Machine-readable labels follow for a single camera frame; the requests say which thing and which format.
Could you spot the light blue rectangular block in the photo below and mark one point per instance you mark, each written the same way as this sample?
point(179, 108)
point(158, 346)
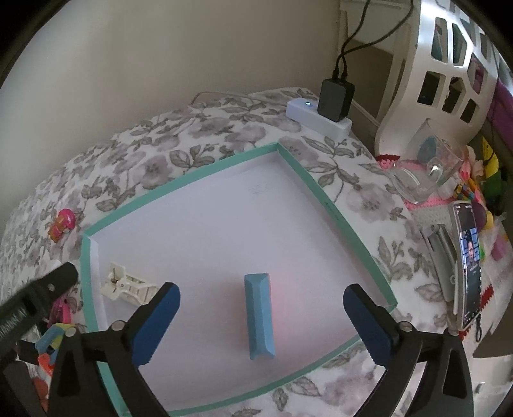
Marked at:
point(260, 316)

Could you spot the black power adapter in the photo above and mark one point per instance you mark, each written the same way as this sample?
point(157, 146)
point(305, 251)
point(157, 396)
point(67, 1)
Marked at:
point(334, 100)

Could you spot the pink toy puppy figure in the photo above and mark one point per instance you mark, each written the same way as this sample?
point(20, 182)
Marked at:
point(63, 220)

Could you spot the smartphone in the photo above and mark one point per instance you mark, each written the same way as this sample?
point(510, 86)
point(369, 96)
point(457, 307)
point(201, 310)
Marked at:
point(471, 272)

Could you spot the grey floral blanket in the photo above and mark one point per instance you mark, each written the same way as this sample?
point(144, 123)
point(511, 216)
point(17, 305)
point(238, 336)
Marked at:
point(200, 128)

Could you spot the orange toy gun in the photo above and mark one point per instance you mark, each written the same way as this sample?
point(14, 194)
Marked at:
point(50, 335)

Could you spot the teal cardboard tray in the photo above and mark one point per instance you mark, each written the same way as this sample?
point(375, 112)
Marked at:
point(224, 224)

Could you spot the pink white crocheted mat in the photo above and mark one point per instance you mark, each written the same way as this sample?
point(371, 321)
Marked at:
point(431, 216)

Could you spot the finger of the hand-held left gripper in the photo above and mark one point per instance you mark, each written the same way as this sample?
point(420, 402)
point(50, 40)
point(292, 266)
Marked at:
point(44, 290)

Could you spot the white power strip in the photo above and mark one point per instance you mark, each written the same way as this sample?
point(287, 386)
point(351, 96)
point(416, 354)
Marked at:
point(298, 109)

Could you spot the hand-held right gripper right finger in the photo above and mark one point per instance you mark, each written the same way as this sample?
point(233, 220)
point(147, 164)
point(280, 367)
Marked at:
point(366, 324)

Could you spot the green yellow toy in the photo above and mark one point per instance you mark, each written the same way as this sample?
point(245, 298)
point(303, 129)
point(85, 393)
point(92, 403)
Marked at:
point(493, 172)

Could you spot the clear glass cup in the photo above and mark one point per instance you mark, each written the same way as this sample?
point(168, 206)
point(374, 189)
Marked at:
point(421, 188)

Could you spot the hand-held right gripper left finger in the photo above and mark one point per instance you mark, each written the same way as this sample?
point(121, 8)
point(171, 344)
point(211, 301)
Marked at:
point(156, 320)

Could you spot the white plastic laundry basket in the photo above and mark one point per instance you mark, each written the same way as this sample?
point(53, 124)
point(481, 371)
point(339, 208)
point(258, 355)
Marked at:
point(404, 80)

